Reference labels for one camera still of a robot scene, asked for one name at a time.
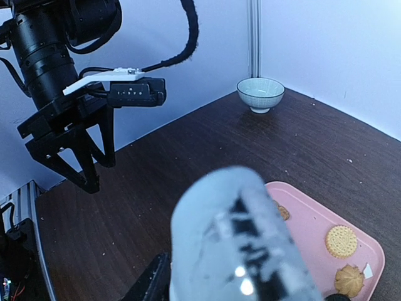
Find pale blue ceramic bowl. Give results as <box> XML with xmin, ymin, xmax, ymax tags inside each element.
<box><xmin>236</xmin><ymin>77</ymin><xmax>285</xmax><ymax>114</ymax></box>

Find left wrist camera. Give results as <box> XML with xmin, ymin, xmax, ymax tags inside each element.
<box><xmin>63</xmin><ymin>68</ymin><xmax>167</xmax><ymax>108</ymax></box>

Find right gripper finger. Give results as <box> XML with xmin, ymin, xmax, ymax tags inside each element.
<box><xmin>121</xmin><ymin>253</ymin><xmax>171</xmax><ymax>301</ymax></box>

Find left frame post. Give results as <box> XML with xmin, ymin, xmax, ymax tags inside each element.
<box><xmin>247</xmin><ymin>0</ymin><xmax>262</xmax><ymax>78</ymax></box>

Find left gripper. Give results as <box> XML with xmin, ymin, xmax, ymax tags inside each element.
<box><xmin>18</xmin><ymin>94</ymin><xmax>115</xmax><ymax>194</ymax></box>

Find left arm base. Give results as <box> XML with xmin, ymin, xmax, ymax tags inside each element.
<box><xmin>1</xmin><ymin>202</ymin><xmax>50</xmax><ymax>300</ymax></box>

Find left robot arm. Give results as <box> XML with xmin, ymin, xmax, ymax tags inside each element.
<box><xmin>1</xmin><ymin>1</ymin><xmax>122</xmax><ymax>194</ymax></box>

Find black sandwich cookie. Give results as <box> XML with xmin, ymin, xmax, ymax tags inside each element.
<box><xmin>324</xmin><ymin>293</ymin><xmax>351</xmax><ymax>301</ymax></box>

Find pink plastic tray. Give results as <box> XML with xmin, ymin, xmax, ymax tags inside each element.
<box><xmin>264</xmin><ymin>181</ymin><xmax>386</xmax><ymax>301</ymax></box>

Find brown leaf cookie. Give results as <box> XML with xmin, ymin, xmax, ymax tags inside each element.
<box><xmin>274</xmin><ymin>201</ymin><xmax>291</xmax><ymax>221</ymax></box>

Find silver white tongs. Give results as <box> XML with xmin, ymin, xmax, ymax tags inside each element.
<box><xmin>169</xmin><ymin>166</ymin><xmax>323</xmax><ymax>300</ymax></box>

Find round cookie tray top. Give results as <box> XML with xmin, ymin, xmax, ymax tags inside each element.
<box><xmin>325</xmin><ymin>225</ymin><xmax>358</xmax><ymax>259</ymax></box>

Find swirl butter cookie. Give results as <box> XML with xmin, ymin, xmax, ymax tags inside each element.
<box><xmin>334</xmin><ymin>264</ymin><xmax>365</xmax><ymax>298</ymax></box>

